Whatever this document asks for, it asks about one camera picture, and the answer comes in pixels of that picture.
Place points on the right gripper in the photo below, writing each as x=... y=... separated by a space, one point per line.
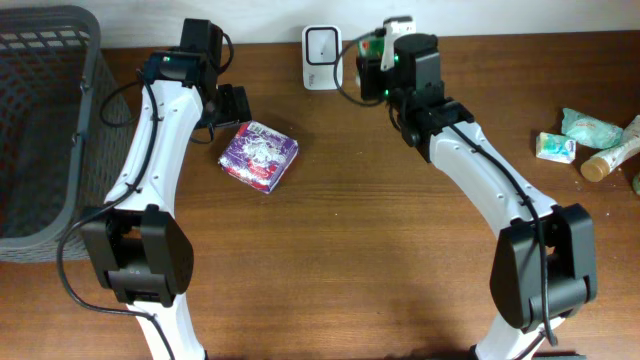
x=372 y=77

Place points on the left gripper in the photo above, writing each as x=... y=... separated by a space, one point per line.
x=234 y=104

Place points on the green white soap box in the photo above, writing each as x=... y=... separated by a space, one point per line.
x=371 y=47

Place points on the purple floral pack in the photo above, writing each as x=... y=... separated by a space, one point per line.
x=258 y=156

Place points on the small teal tissue pack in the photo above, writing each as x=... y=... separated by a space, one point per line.
x=556 y=148

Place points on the mint green wipes packet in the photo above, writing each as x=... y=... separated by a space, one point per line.
x=589 y=131

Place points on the white leafy cream tube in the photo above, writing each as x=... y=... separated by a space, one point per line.
x=598 y=166

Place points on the green lidded small jar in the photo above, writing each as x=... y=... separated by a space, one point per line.
x=636 y=184

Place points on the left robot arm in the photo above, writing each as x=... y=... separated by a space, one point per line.
x=134 y=243

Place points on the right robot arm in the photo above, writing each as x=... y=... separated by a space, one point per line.
x=544 y=267

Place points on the white barcode scanner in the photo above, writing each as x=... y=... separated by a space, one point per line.
x=321 y=46

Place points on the grey plastic mesh basket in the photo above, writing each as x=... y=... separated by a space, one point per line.
x=62 y=148

